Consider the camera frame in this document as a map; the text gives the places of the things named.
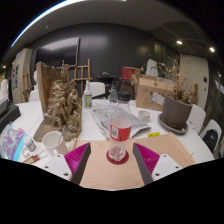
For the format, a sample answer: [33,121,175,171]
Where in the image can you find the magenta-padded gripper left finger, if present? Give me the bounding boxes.
[42,142,92,185]

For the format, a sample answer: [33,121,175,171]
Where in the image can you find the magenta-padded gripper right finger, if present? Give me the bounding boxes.
[132,142,183,186]

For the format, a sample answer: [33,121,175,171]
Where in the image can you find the clear red-labelled drink bottle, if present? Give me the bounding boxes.
[107,91,134,163]

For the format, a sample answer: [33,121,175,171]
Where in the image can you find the white mug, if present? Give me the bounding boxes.
[42,130,69,158]

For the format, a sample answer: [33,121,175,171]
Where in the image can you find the small yellow object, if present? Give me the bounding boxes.
[146,131,162,138]

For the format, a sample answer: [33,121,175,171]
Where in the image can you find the small silver-lidded white jar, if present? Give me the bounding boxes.
[23,135,38,153]

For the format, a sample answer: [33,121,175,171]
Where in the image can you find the grey plant saucer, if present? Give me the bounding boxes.
[157,113,189,135]

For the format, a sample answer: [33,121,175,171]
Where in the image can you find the holographic colourful book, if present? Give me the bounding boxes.
[0,129,27,162]

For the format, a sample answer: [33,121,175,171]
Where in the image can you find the flat round red coaster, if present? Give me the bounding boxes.
[105,149,130,166]

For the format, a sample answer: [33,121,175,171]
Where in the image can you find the small glass jar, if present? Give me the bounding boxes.
[137,110,151,123]

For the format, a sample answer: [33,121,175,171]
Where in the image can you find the black backpack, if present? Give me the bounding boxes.
[201,128,219,154]

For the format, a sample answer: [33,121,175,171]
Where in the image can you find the grey pot with dried plant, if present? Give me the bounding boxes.
[156,54,196,131]

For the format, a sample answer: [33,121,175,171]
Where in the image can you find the white chair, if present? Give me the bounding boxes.
[199,119,223,155]
[185,103,207,134]
[28,89,41,103]
[88,81,106,99]

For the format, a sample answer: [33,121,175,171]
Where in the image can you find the golden sculpture on wooden base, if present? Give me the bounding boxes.
[32,60,83,143]

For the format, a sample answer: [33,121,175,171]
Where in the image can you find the newspaper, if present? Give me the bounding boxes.
[89,99,152,139]

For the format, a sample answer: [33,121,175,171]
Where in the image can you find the white green-labelled spray bottle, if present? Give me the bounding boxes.
[83,79,93,109]

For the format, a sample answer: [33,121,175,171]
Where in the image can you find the cardboard box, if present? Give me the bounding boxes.
[134,73,176,112]

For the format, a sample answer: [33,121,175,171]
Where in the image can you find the wooden figure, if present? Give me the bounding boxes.
[190,83,200,105]

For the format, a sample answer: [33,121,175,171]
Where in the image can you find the white plaster bust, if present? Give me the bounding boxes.
[32,70,38,91]

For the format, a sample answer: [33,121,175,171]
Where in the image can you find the white paper bag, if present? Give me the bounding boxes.
[145,58,159,78]

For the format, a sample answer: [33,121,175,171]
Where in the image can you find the red box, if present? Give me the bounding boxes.
[120,65,141,81]

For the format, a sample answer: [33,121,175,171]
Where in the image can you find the white shelf cabinet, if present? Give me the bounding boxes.
[10,48,34,104]

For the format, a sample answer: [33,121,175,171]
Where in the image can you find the red-handled wire loop tool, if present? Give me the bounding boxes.
[22,149,49,165]

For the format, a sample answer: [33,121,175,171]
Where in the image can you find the black wall screen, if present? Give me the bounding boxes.
[34,36,81,68]

